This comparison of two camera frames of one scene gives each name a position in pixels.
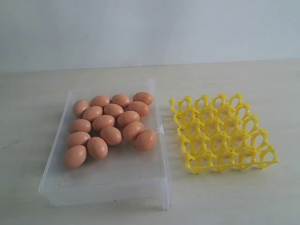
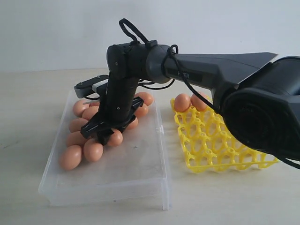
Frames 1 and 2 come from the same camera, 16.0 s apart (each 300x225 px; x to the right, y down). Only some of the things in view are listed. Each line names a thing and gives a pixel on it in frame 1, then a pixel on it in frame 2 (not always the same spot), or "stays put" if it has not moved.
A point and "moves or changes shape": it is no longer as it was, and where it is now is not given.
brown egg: x=143 y=96 stays put
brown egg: x=146 y=140 to x=182 y=102
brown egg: x=126 y=117 moves or changes shape
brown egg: x=77 y=125 stays put
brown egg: x=139 y=107 stays put
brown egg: x=112 y=134 stays put
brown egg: x=91 y=112 stays put
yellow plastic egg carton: x=220 y=134 stays put
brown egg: x=131 y=130 to x=198 y=103
